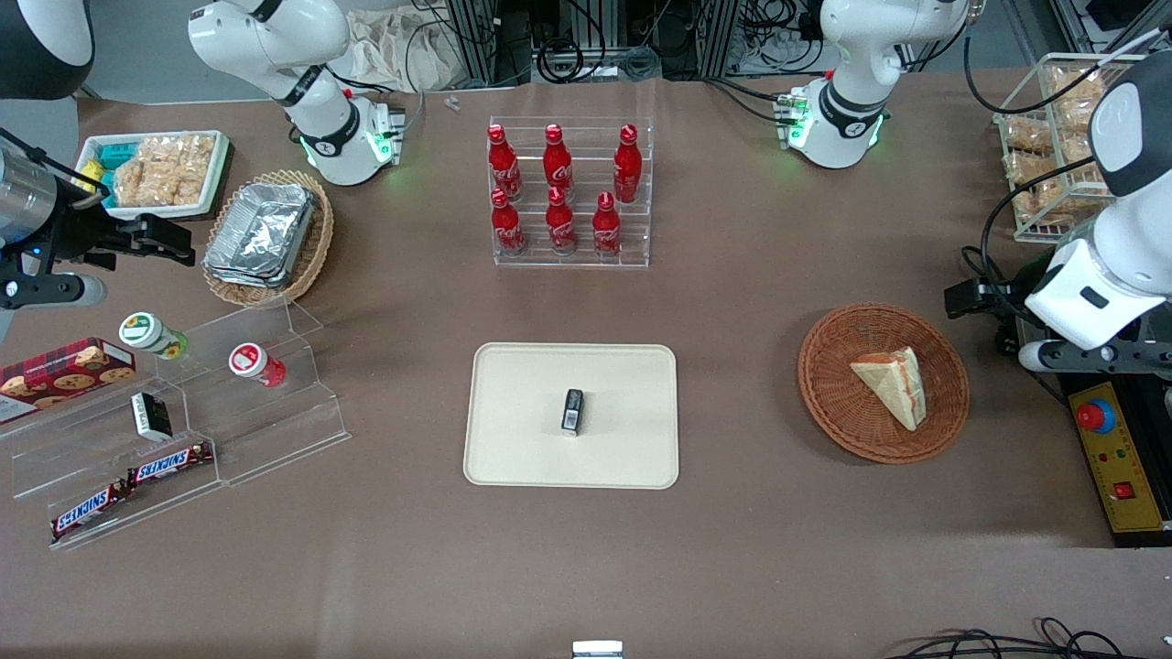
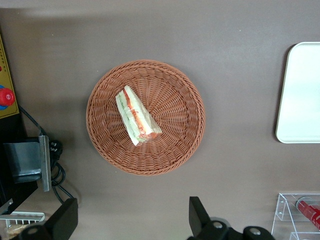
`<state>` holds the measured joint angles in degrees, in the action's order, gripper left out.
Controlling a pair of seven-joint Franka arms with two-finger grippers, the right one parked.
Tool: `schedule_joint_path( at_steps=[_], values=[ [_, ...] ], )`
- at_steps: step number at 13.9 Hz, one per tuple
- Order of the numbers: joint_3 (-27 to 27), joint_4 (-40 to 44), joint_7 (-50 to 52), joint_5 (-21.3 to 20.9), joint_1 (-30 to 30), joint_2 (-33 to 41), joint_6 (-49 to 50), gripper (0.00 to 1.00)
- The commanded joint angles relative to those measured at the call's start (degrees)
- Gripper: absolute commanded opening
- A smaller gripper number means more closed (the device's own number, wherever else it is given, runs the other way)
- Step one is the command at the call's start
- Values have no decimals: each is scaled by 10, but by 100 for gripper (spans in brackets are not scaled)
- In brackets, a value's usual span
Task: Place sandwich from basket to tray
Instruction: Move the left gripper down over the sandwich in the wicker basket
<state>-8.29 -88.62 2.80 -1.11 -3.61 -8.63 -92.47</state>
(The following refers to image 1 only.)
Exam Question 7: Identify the red cola bottle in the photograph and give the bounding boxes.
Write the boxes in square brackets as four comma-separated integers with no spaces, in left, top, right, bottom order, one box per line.
[490,188,528,257]
[591,191,624,258]
[487,124,524,203]
[542,123,575,192]
[613,124,644,205]
[545,186,579,255]

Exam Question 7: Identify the clear acrylic step display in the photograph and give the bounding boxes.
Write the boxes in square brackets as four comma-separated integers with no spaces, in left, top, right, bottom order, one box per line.
[0,300,353,552]

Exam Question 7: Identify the cream plastic tray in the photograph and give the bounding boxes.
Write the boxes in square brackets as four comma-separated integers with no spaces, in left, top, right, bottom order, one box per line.
[462,342,680,491]

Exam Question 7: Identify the light oval wicker basket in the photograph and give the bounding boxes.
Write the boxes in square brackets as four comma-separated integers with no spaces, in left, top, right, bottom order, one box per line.
[201,168,336,309]

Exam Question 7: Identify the black countertop appliance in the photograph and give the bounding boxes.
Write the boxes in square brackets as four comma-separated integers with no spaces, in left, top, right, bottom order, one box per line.
[993,247,1172,550]

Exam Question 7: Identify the brown wicker basket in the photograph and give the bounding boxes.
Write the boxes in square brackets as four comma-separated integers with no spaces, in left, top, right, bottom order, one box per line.
[797,302,971,466]

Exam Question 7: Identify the green lid snack cup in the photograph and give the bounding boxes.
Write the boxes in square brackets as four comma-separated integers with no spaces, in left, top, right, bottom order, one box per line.
[118,311,190,361]

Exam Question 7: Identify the coiled black cable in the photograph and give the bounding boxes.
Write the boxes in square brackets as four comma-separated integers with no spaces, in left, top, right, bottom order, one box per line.
[535,35,589,85]

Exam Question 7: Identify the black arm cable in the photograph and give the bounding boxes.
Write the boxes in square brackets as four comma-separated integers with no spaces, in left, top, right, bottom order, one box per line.
[961,14,1141,280]

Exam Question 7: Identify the black floor cables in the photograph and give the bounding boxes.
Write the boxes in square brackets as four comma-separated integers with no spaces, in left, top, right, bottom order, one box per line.
[882,617,1172,659]

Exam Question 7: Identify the black appliance power cable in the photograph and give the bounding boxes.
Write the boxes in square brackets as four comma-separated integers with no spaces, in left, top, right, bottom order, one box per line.
[960,244,1019,305]

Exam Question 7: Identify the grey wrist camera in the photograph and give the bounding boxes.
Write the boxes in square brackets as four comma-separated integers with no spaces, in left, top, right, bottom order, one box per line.
[1018,340,1172,375]
[0,274,108,310]

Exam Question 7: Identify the beige cloth bag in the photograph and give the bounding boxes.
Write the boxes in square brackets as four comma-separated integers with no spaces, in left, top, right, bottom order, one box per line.
[346,7,464,93]

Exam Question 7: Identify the yellow emergency stop box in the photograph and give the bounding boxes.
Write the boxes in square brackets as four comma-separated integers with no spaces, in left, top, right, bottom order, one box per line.
[1066,381,1169,535]

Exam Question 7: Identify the red cookie box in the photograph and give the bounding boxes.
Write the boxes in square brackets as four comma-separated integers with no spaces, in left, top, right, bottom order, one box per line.
[0,337,137,425]

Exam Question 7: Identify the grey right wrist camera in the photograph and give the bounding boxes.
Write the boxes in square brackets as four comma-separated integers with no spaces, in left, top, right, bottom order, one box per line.
[0,274,108,310]

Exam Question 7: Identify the red lid snack cup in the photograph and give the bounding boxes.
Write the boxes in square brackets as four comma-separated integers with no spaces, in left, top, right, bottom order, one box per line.
[228,341,288,389]

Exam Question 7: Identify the white wire rack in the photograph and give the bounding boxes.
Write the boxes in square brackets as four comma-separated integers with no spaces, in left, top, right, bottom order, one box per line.
[993,52,1147,244]

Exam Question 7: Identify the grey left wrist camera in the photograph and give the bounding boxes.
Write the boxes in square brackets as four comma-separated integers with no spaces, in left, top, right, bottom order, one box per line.
[1018,340,1172,375]

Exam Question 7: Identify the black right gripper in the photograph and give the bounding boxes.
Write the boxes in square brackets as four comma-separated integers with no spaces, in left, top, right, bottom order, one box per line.
[41,207,197,273]

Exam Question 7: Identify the clear bag of rice crackers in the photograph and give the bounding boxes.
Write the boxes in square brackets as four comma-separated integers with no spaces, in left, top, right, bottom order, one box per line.
[113,134,217,209]

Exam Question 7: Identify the triangular sandwich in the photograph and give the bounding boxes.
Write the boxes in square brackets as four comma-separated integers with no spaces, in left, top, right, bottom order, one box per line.
[850,345,928,433]

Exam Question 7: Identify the white rectangular snack tray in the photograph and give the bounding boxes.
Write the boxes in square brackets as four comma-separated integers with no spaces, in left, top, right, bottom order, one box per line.
[74,130,231,221]

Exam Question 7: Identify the stacked aluminium foil trays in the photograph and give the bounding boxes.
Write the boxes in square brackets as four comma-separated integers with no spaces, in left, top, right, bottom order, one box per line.
[202,181,318,290]

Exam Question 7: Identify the Snickers bar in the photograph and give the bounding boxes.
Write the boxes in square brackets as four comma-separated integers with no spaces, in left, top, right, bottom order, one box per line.
[49,481,135,542]
[125,442,214,487]

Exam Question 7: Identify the small black white box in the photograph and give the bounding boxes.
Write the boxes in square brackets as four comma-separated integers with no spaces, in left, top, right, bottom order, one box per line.
[130,391,174,443]

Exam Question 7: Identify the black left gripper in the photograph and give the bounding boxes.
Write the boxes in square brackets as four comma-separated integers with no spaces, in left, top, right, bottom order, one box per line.
[945,275,1032,323]

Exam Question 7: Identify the clear acrylic bottle rack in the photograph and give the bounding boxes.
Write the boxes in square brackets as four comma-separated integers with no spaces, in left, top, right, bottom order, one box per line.
[487,115,654,269]

